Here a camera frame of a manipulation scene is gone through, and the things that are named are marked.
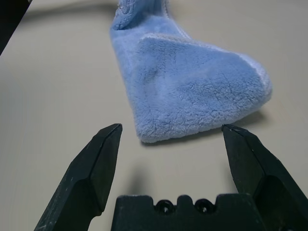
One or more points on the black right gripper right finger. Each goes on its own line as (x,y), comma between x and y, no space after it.
(260,163)

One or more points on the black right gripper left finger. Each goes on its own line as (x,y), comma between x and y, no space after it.
(89,168)

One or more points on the light blue terry towel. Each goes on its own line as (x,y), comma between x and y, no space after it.
(180,84)

